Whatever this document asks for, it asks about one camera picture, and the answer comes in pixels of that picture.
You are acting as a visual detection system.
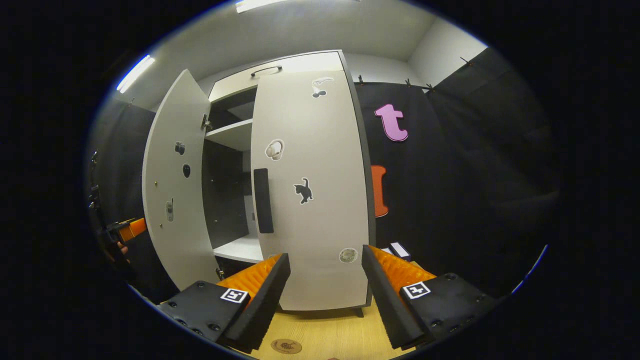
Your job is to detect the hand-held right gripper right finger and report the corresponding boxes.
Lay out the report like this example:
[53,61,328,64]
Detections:
[361,244,501,351]

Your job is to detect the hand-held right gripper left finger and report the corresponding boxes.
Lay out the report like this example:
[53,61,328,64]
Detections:
[159,252,292,353]

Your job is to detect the white cabinet door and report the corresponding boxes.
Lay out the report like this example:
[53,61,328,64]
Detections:
[142,69,221,291]
[250,69,373,312]

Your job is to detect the round brown coaster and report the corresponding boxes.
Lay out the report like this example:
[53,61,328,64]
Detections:
[270,338,303,355]

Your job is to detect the white cabinet shelf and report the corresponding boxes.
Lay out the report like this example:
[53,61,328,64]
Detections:
[213,235,264,264]
[205,118,254,152]

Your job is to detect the black backdrop cloth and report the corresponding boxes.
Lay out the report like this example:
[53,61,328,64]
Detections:
[92,97,181,303]
[356,46,561,301]

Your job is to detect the white and grey cabinet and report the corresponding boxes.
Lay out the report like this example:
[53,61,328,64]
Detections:
[201,49,377,318]

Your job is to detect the ceiling light strip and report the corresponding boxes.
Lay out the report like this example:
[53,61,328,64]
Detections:
[116,54,156,94]
[235,0,361,14]

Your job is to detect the white cabinet flap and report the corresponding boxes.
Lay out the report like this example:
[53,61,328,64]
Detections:
[208,50,347,104]

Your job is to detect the black door handle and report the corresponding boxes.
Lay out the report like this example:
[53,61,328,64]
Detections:
[253,168,275,235]

